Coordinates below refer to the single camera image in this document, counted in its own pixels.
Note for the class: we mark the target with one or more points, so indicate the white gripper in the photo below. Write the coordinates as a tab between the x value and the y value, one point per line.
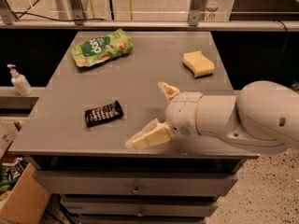
181	113

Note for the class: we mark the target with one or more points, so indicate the yellow sponge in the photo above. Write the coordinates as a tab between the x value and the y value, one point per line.
198	63

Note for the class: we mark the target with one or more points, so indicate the black rxbar chocolate wrapper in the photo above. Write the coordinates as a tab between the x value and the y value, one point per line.
103	114

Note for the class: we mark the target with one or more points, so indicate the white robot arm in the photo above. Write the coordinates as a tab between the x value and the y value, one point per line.
262	118

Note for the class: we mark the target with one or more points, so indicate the grey drawer cabinet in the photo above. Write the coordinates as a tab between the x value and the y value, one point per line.
57	138

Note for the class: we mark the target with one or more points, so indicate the green chip bag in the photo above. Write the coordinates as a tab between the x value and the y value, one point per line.
102	48

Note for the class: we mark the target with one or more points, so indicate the top grey drawer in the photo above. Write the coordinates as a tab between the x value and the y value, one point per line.
135	184

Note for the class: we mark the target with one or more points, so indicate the grey drawer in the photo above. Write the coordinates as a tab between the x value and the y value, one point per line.
135	184
140	207

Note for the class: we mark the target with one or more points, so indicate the white pump bottle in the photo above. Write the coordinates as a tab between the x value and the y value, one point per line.
19	81

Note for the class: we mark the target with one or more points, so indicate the cardboard box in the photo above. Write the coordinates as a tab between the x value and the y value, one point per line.
27	201

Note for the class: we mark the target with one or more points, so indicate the metal railing frame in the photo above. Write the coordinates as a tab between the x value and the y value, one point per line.
174	15

